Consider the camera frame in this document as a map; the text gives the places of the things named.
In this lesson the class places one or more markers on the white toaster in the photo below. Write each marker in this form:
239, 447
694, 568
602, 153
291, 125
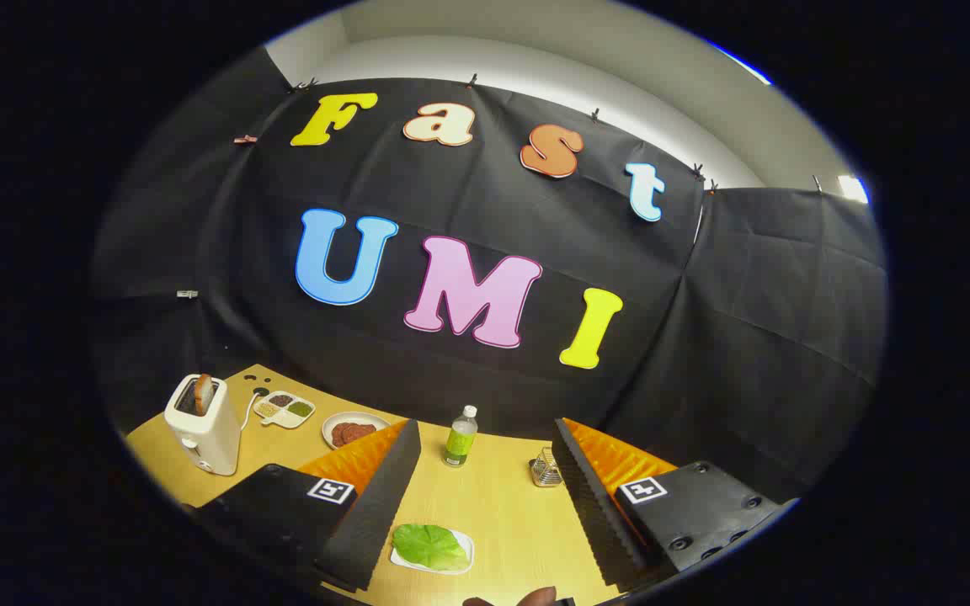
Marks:
211, 438

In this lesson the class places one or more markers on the white divided condiment dish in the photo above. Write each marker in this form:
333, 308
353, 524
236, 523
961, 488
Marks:
300, 409

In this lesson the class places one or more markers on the brown meat piece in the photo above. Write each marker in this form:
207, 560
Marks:
361, 432
339, 434

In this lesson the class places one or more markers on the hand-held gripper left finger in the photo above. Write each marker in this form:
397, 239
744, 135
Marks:
375, 513

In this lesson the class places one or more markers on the green lettuce leaf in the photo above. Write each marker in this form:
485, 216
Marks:
430, 545

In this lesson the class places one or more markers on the black backdrop cloth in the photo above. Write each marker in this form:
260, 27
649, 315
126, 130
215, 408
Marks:
485, 194

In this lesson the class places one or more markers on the green label plastic bottle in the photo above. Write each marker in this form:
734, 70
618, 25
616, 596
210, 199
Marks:
460, 442

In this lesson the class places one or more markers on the small white square plate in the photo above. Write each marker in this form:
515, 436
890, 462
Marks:
466, 550

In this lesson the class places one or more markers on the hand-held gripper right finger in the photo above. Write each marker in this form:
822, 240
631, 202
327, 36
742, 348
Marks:
590, 513

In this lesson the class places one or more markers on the toasted bread slice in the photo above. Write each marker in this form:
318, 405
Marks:
204, 394

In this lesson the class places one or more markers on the round white plate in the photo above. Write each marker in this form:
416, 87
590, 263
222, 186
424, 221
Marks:
367, 418

